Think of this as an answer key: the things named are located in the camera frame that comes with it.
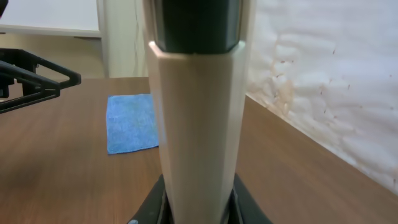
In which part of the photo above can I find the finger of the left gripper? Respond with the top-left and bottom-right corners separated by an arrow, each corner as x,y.
0,47 -> 83,91
0,60 -> 62,114

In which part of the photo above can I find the blue cloth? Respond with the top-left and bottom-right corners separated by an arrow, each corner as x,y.
105,93 -> 160,156

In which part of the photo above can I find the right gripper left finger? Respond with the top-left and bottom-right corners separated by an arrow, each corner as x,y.
126,173 -> 171,224

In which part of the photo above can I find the white pipette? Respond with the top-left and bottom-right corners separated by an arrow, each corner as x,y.
141,0 -> 256,224

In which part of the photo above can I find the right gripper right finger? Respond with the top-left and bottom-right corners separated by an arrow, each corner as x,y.
229,172 -> 275,224

